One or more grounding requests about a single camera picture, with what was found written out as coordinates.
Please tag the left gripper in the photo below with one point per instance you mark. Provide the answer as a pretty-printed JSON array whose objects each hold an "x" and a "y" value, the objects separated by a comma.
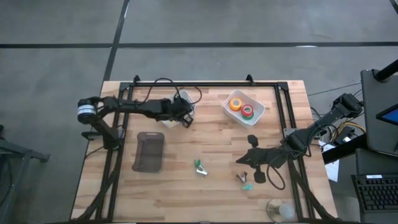
[{"x": 177, "y": 110}]

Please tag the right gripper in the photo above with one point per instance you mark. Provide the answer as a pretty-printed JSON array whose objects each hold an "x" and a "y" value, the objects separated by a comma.
[{"x": 270, "y": 157}]

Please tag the teal staple remover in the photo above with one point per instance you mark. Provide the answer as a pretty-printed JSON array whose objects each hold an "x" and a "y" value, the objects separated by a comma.
[{"x": 248, "y": 187}]

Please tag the green tape roll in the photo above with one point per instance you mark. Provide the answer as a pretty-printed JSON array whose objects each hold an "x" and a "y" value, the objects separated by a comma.
[{"x": 247, "y": 118}]

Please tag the red tape roll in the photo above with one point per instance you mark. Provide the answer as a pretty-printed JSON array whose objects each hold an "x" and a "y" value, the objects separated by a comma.
[{"x": 242, "y": 110}]

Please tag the green staple remover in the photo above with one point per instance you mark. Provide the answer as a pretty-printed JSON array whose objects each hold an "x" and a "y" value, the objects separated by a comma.
[{"x": 197, "y": 163}]

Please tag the yellow tape roll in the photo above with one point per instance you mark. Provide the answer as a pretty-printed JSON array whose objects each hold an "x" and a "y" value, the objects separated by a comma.
[{"x": 231, "y": 104}]

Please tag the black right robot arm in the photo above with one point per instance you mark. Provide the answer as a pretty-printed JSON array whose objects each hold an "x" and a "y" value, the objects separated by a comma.
[{"x": 323, "y": 119}]

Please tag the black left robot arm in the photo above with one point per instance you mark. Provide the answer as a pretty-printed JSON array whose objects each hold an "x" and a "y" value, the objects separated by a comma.
[{"x": 140, "y": 107}]

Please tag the white plastic bin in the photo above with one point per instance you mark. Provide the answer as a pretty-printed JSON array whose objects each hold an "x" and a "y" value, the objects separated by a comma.
[
  {"x": 259, "y": 109},
  {"x": 185, "y": 96}
]

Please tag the smoky translucent plastic bin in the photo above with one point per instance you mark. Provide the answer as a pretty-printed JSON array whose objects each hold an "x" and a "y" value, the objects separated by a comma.
[{"x": 148, "y": 152}]

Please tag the white paper sheet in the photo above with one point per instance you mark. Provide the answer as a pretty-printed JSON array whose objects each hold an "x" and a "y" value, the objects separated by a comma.
[{"x": 332, "y": 171}]

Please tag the black bar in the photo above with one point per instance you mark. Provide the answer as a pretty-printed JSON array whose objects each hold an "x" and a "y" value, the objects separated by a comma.
[{"x": 342, "y": 151}]

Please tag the dark grey desk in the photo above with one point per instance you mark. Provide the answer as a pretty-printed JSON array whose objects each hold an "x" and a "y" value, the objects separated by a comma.
[{"x": 360, "y": 168}]

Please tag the monitor platform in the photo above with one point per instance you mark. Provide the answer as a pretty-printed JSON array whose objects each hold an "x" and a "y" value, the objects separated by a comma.
[{"x": 373, "y": 124}]

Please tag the black keyboard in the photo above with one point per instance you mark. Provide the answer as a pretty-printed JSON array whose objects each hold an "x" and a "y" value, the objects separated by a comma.
[{"x": 376, "y": 193}]

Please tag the blue monitor screen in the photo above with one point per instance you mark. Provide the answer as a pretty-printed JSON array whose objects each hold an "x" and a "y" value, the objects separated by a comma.
[{"x": 390, "y": 117}]

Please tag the grey metal stand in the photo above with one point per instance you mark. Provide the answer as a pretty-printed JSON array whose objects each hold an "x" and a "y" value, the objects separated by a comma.
[{"x": 23, "y": 153}]

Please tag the black pole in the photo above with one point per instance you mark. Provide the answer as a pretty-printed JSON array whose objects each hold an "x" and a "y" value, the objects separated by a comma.
[{"x": 387, "y": 72}]

